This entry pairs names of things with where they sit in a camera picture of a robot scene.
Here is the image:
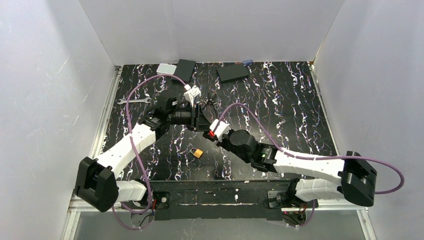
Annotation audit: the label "black handled pliers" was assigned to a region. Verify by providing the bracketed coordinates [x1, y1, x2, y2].
[200, 93, 220, 117]

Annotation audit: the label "blue transparent small item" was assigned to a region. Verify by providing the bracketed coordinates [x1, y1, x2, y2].
[236, 59, 253, 66]

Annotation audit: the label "white rectangular box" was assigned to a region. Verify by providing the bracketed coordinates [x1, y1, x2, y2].
[156, 63, 177, 75]

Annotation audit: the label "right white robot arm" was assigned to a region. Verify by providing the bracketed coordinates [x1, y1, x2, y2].
[206, 129, 377, 207]

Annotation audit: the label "black box right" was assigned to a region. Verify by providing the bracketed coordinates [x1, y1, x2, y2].
[216, 64, 250, 84]

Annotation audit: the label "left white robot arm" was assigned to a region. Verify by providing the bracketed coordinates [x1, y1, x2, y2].
[74, 97, 215, 212]

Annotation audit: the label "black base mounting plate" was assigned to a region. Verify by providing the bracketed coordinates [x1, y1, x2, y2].
[150, 180, 319, 221]

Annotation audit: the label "silver open-end wrench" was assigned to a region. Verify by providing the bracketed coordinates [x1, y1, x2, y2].
[116, 97, 151, 105]

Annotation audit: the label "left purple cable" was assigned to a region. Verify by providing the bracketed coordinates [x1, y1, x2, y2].
[110, 74, 188, 231]

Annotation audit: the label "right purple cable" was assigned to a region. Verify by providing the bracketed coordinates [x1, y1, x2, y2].
[216, 101, 406, 229]

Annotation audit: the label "brass padlock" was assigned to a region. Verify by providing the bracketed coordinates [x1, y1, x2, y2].
[190, 148, 204, 159]

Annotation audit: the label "purple cable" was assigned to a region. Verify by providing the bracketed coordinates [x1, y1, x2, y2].
[110, 74, 188, 231]
[216, 101, 406, 229]

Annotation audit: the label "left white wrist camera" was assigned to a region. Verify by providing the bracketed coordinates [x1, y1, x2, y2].
[183, 84, 201, 107]

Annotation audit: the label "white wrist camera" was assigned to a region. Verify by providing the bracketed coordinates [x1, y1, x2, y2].
[183, 84, 201, 107]
[206, 119, 231, 142]

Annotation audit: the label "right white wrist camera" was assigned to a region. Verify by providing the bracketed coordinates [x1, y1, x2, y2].
[206, 119, 231, 142]

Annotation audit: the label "black box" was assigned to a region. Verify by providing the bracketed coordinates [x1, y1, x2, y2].
[172, 59, 196, 84]
[216, 64, 250, 84]

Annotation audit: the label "black box left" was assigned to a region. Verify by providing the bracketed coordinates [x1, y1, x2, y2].
[172, 59, 196, 84]

